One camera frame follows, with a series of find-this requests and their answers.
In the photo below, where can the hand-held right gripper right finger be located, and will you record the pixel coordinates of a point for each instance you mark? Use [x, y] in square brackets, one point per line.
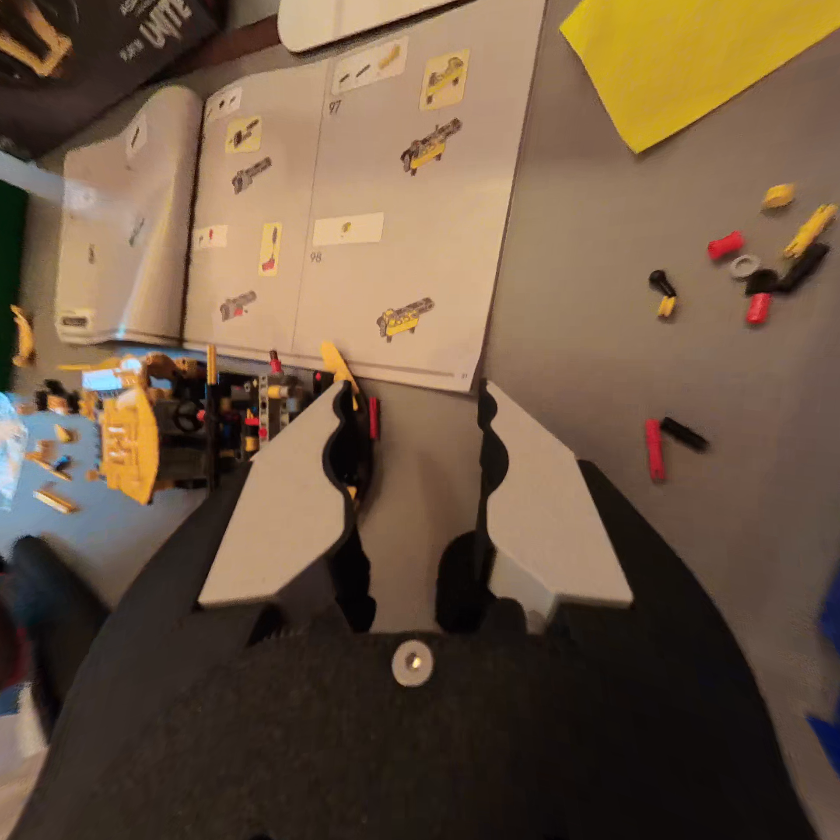
[551, 525]

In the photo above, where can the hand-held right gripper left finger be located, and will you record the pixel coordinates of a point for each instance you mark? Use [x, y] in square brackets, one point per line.
[282, 525]

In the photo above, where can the instruction booklet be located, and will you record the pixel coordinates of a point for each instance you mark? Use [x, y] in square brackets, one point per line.
[394, 197]

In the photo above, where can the grey desk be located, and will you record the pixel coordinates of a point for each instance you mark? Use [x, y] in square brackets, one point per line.
[577, 328]

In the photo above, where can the red pin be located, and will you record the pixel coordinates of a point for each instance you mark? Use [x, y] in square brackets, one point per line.
[655, 449]

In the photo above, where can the black pin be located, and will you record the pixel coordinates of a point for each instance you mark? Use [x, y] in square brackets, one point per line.
[682, 434]

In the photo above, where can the yellow toy car model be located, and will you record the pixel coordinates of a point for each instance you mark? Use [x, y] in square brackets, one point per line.
[131, 439]

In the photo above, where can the scattered yellow black pieces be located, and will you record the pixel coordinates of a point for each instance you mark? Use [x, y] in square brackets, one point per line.
[56, 502]

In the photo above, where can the clear printed plastic bag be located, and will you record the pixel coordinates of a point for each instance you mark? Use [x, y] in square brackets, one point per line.
[10, 446]

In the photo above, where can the yellow curved bar piece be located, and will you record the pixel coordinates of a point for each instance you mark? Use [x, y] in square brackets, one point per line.
[25, 341]

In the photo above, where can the pile of small coloured pins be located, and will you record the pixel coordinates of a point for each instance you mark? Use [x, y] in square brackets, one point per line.
[725, 245]

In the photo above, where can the blue plastic bin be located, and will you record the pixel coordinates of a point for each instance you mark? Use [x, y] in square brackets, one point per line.
[832, 748]

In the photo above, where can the green plastic bin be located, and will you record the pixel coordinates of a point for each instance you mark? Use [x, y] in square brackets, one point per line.
[12, 275]

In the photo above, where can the yellow paper sheet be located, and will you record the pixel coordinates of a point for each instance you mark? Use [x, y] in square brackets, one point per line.
[689, 59]

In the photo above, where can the black toy set box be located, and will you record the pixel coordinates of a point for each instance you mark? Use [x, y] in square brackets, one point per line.
[98, 65]

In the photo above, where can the white clipboard stand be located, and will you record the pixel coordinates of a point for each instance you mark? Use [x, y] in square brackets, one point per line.
[367, 23]

